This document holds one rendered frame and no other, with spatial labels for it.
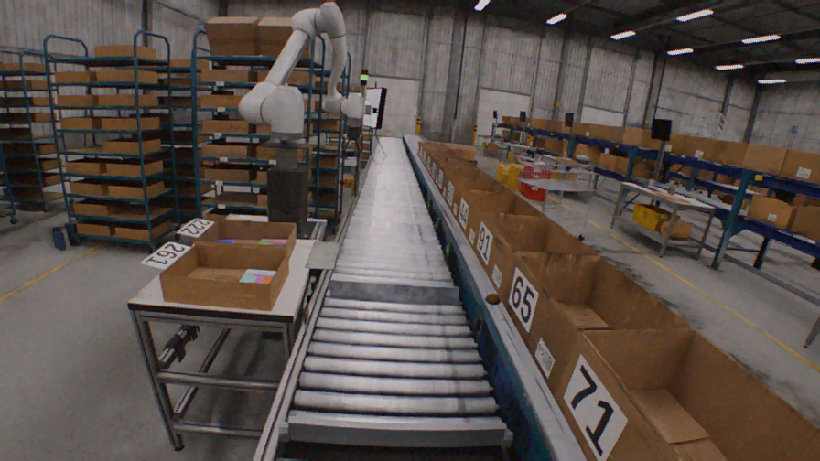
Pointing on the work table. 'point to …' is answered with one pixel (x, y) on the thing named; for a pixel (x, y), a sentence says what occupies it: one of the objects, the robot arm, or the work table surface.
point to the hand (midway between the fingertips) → (351, 157)
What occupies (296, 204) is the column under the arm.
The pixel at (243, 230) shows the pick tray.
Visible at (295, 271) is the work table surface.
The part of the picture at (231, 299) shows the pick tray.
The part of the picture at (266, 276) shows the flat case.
